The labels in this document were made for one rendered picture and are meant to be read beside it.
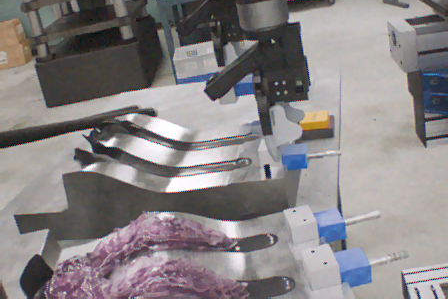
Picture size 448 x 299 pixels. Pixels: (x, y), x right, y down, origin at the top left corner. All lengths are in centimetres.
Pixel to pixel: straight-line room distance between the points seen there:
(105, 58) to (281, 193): 409
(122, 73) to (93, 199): 396
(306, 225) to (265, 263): 8
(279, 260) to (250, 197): 18
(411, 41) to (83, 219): 74
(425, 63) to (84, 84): 402
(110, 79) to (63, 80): 40
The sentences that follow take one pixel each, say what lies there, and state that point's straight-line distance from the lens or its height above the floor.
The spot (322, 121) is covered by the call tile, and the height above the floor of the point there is 83.
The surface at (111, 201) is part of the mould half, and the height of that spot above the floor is 87.
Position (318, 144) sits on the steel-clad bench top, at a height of 80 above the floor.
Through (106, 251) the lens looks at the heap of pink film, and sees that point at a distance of 80.
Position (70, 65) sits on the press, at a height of 33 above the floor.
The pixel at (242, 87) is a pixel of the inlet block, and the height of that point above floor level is 94.
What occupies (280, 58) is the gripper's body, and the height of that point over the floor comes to 106.
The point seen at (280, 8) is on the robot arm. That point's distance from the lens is 87.
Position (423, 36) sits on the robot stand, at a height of 98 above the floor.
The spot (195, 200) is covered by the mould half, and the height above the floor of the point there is 86.
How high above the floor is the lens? 129
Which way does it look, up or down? 21 degrees down
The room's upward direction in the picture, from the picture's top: 12 degrees counter-clockwise
